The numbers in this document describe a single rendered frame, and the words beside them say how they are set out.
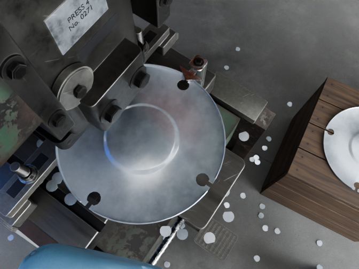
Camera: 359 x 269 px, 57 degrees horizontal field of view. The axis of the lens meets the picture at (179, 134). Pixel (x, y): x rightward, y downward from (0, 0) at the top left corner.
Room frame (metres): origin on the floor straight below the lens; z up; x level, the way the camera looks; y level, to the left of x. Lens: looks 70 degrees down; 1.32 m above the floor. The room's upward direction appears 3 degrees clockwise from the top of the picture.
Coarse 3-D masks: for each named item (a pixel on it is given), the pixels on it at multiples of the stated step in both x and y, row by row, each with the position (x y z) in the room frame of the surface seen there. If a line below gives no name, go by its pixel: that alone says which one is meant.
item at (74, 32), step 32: (0, 0) 0.16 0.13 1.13; (32, 0) 0.18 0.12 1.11; (64, 0) 0.20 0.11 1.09; (96, 0) 0.23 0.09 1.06; (128, 0) 0.27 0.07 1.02; (32, 32) 0.17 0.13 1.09; (64, 32) 0.19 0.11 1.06; (96, 32) 0.22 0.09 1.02; (128, 32) 0.26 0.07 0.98; (32, 64) 0.15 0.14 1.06; (64, 64) 0.18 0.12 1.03; (96, 64) 0.21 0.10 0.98; (128, 64) 0.21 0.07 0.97; (64, 96) 0.15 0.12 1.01; (96, 96) 0.17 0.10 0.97; (128, 96) 0.20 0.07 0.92
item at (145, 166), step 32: (160, 96) 0.27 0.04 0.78; (192, 96) 0.27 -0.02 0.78; (96, 128) 0.20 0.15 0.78; (128, 128) 0.20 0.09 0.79; (160, 128) 0.20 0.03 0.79; (192, 128) 0.21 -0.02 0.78; (64, 160) 0.14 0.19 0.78; (96, 160) 0.14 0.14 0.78; (128, 160) 0.14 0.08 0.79; (160, 160) 0.15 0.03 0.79; (192, 160) 0.15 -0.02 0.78; (128, 192) 0.09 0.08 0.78; (160, 192) 0.09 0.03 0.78; (192, 192) 0.10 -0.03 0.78
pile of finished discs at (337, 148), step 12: (348, 108) 0.47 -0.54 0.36; (336, 120) 0.43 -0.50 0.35; (348, 120) 0.43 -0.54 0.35; (324, 132) 0.38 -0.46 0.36; (336, 132) 0.39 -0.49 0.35; (348, 132) 0.39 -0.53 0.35; (324, 144) 0.35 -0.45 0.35; (336, 144) 0.35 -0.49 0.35; (348, 144) 0.35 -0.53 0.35; (336, 156) 0.31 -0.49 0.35; (348, 156) 0.31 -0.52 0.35; (336, 168) 0.27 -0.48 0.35; (348, 168) 0.27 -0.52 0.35; (348, 180) 0.23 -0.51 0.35
